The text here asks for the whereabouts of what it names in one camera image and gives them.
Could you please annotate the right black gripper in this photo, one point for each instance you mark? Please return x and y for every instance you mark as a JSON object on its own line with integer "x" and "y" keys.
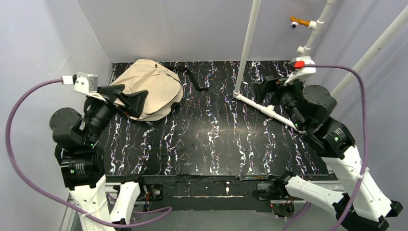
{"x": 274, "y": 90}

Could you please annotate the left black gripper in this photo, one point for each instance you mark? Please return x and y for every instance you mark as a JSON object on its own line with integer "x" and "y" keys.
{"x": 110, "y": 98}

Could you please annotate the beige canvas student bag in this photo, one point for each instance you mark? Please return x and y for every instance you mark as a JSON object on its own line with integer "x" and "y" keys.
{"x": 154, "y": 90}

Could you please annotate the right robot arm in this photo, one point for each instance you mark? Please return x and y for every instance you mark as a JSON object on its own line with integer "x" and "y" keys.
{"x": 309, "y": 108}

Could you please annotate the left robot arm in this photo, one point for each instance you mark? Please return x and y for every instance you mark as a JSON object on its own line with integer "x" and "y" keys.
{"x": 82, "y": 161}

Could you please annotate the silver wrench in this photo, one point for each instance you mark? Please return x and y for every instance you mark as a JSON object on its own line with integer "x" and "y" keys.
{"x": 264, "y": 178}

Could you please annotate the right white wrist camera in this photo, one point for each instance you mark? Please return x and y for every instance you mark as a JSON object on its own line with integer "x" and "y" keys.
{"x": 298, "y": 71}

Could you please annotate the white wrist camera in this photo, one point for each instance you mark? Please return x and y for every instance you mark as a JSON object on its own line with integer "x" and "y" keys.
{"x": 298, "y": 71}
{"x": 88, "y": 85}

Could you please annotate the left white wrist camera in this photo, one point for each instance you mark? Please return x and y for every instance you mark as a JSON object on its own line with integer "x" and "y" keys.
{"x": 88, "y": 85}

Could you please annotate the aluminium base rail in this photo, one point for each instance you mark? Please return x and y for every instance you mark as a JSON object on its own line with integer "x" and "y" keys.
{"x": 92, "y": 204}

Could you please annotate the white pvc pipe frame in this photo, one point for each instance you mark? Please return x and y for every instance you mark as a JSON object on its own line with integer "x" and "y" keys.
{"x": 315, "y": 26}

